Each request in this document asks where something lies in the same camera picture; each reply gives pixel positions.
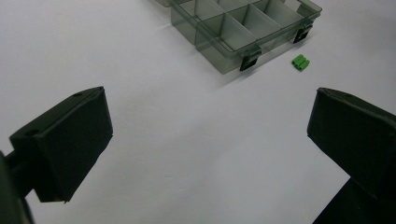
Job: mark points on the green terminal block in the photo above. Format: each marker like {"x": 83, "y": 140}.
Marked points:
{"x": 300, "y": 62}

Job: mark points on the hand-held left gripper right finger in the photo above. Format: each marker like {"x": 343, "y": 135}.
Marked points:
{"x": 355, "y": 137}

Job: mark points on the clear grey compartment box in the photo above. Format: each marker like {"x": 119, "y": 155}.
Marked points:
{"x": 236, "y": 29}

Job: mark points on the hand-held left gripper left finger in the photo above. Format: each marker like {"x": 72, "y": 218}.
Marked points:
{"x": 65, "y": 146}

